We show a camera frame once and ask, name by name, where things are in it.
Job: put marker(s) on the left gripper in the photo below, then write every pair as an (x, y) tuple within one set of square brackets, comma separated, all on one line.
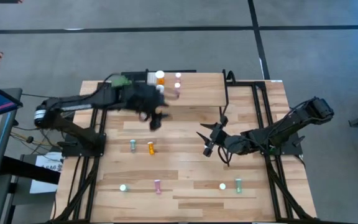
[(145, 99)]

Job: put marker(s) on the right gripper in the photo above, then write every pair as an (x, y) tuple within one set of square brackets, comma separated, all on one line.
[(217, 137)]

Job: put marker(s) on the small orange pill bottle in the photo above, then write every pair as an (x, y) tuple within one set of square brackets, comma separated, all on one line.
[(222, 186), (151, 148)]

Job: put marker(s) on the green bottle with pink pill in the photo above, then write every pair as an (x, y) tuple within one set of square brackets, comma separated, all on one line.
[(132, 145)]

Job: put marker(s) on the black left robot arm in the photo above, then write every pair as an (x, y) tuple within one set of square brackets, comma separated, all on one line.
[(73, 104)]

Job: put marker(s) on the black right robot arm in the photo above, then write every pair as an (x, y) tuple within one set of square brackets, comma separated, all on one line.
[(291, 124)]

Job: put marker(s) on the wooden shelf black metal legs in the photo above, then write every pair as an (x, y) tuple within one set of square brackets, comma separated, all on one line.
[(200, 90)]

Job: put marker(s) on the green plant in patterned pot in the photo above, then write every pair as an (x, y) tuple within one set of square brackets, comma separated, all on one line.
[(120, 82)]

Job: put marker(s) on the white paper sheet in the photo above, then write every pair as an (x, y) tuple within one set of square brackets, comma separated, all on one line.
[(47, 161)]

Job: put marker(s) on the black stand beam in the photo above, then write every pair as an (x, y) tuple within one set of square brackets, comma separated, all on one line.
[(30, 169)]

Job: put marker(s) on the black aluminium rig frame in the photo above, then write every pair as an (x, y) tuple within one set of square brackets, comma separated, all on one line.
[(244, 83)]

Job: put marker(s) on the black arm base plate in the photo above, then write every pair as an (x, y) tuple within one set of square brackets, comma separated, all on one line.
[(294, 149), (73, 151)]

